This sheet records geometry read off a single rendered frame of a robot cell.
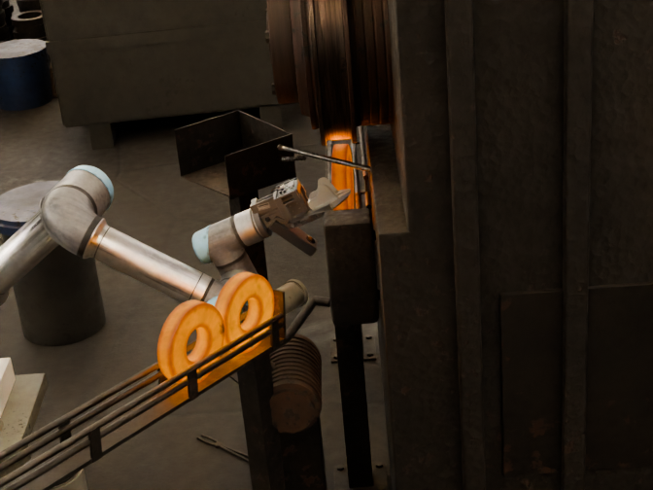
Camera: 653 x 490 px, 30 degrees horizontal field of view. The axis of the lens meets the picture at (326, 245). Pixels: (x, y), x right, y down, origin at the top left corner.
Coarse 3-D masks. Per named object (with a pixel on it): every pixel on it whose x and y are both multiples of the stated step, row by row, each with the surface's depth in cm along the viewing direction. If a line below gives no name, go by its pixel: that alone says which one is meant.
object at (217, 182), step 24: (216, 120) 330; (240, 120) 334; (192, 144) 328; (216, 144) 333; (240, 144) 338; (264, 144) 310; (288, 144) 315; (192, 168) 331; (216, 168) 331; (240, 168) 308; (264, 168) 313; (288, 168) 317; (240, 192) 311; (264, 264) 333
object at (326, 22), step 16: (320, 0) 233; (336, 0) 233; (320, 16) 233; (336, 16) 233; (320, 32) 233; (336, 32) 233; (320, 48) 234; (336, 48) 234; (320, 64) 235; (336, 64) 235; (320, 80) 237; (336, 80) 237; (320, 96) 238; (336, 96) 239; (320, 112) 241; (336, 112) 242; (320, 128) 245; (336, 128) 248
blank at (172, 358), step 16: (192, 304) 220; (208, 304) 223; (176, 320) 217; (192, 320) 220; (208, 320) 223; (160, 336) 217; (176, 336) 217; (208, 336) 225; (160, 352) 217; (176, 352) 217; (192, 352) 226; (208, 352) 225; (160, 368) 219; (176, 368) 218
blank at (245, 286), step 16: (224, 288) 230; (240, 288) 230; (256, 288) 234; (224, 304) 228; (240, 304) 231; (256, 304) 237; (272, 304) 240; (224, 320) 228; (256, 320) 237; (224, 336) 229
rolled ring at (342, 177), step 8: (336, 144) 273; (344, 144) 272; (336, 152) 268; (344, 152) 268; (336, 168) 266; (344, 168) 265; (352, 168) 280; (336, 176) 265; (344, 176) 265; (352, 176) 280; (336, 184) 265; (344, 184) 265; (352, 184) 280; (352, 192) 280; (352, 200) 279; (336, 208) 267; (344, 208) 267; (352, 208) 277
